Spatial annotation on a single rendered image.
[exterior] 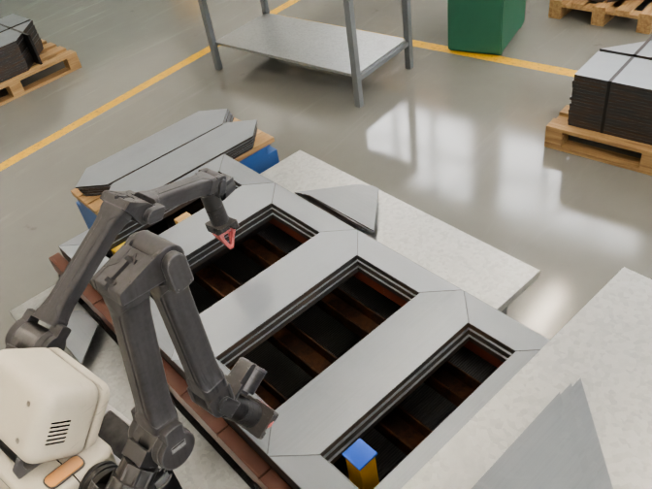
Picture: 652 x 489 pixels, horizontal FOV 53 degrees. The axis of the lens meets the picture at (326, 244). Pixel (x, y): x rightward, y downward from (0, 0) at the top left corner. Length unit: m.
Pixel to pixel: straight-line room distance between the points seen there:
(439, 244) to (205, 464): 1.05
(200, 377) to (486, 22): 4.25
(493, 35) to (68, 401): 4.40
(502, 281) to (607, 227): 1.52
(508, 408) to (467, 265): 0.83
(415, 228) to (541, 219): 1.36
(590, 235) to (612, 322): 1.90
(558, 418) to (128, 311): 0.87
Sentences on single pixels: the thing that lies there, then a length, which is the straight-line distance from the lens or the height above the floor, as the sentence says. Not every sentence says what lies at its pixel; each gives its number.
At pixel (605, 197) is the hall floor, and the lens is 3.82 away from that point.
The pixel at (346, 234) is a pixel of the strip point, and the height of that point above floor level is 0.87.
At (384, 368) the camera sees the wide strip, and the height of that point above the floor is 0.87.
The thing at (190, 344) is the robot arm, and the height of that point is 1.40.
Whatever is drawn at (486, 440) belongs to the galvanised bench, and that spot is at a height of 1.05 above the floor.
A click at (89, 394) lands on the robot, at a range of 1.31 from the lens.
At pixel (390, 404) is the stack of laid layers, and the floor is 0.83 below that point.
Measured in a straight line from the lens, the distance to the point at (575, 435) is 1.44.
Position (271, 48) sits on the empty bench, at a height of 0.23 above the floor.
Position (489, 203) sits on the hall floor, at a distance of 3.71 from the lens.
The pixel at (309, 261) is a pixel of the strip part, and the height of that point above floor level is 0.87.
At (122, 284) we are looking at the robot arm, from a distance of 1.04.
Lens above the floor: 2.26
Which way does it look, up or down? 40 degrees down
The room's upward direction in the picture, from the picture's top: 10 degrees counter-clockwise
